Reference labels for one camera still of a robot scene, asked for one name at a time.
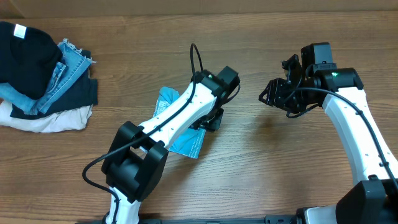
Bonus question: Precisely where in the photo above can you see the blue denim jeans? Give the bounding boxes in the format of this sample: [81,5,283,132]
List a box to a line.
[1,38,95,115]

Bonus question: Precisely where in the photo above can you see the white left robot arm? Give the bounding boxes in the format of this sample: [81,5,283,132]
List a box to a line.
[101,67,240,223]

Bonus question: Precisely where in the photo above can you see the beige folded cloth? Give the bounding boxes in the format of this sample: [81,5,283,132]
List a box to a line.
[1,101,93,133]

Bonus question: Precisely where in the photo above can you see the light blue printed t-shirt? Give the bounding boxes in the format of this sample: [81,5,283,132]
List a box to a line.
[154,86,206,159]

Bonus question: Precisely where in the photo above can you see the dark navy folded garment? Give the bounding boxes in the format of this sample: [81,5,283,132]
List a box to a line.
[11,50,98,119]

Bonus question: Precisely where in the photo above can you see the black folded garment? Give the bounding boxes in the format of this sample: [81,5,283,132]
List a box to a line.
[1,21,62,100]

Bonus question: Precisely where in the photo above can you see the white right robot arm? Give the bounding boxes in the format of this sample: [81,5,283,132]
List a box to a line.
[259,42,397,223]

